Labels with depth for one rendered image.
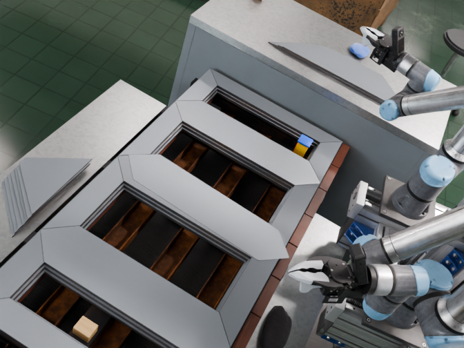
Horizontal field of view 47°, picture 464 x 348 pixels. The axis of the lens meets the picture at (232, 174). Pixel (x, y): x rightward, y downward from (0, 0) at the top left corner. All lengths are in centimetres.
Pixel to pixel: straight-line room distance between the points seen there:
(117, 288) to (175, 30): 295
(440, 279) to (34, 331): 120
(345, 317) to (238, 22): 152
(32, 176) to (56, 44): 204
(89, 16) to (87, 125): 208
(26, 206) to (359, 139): 150
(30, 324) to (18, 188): 59
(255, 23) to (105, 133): 94
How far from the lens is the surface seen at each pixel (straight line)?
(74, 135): 235
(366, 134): 259
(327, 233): 243
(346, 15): 471
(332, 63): 266
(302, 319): 214
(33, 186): 211
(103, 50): 407
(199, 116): 240
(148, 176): 210
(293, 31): 282
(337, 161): 254
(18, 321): 175
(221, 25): 266
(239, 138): 237
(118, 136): 237
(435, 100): 197
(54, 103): 359
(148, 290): 182
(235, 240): 200
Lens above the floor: 243
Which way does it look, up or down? 46 degrees down
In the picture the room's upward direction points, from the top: 23 degrees clockwise
